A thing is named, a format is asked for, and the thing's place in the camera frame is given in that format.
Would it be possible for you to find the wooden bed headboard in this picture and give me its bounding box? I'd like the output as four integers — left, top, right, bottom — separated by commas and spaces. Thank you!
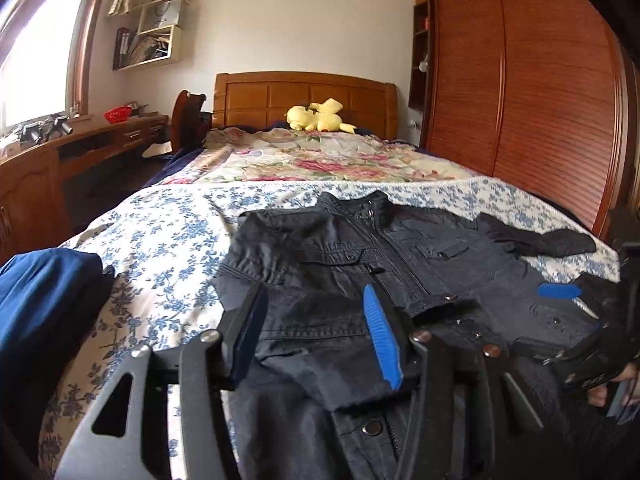
214, 71, 399, 141

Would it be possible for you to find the pink floral quilt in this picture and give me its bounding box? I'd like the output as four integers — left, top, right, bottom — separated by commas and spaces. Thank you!
160, 126, 482, 187

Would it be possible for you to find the wooden desk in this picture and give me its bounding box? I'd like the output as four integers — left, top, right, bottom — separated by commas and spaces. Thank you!
0, 111, 171, 267

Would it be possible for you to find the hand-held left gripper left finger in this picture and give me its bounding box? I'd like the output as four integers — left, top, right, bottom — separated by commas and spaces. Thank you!
54, 281, 269, 480

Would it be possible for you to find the white wall shelf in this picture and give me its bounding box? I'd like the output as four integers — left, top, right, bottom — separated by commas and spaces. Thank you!
106, 0, 191, 71

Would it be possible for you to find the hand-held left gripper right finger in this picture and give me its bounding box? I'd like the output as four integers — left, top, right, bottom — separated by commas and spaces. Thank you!
363, 284, 578, 480

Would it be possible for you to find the white paper bag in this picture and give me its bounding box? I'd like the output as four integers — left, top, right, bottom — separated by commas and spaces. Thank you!
151, 0, 172, 31

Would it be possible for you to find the row of books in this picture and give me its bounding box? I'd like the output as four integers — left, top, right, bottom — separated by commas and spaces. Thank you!
113, 27, 172, 69

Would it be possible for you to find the grey metal gadget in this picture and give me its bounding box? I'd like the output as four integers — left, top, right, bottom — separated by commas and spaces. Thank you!
14, 115, 74, 144

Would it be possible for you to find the wooden open side shelf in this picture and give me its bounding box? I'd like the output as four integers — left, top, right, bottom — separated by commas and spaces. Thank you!
408, 2, 432, 109

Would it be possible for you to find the black jacket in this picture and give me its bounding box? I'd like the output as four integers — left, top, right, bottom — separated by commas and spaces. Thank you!
212, 191, 602, 480

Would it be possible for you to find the dark blue bed cover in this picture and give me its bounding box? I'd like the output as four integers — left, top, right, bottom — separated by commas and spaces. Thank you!
141, 146, 202, 189

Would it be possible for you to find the wooden bed with floral bedding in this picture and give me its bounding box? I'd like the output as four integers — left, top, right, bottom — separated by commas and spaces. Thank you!
37, 176, 622, 467

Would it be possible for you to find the dark blue cloth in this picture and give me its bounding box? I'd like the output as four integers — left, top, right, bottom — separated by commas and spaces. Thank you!
0, 247, 117, 378

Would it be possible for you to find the window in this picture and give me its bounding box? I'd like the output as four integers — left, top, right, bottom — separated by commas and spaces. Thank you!
0, 0, 117, 133

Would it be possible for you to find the yellow plush toy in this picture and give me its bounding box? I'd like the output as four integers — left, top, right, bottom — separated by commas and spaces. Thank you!
285, 97, 357, 135

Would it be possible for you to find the dark wooden chair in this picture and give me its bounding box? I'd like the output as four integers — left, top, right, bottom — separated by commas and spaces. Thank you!
170, 90, 215, 154

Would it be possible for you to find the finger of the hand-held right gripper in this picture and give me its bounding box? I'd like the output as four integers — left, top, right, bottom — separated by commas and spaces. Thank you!
512, 327, 603, 367
536, 283, 600, 320

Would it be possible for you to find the wooden slatted wardrobe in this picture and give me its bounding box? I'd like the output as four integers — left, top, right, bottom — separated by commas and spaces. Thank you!
414, 0, 640, 243

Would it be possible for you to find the person's right hand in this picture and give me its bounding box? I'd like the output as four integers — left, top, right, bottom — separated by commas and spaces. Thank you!
586, 360, 640, 411

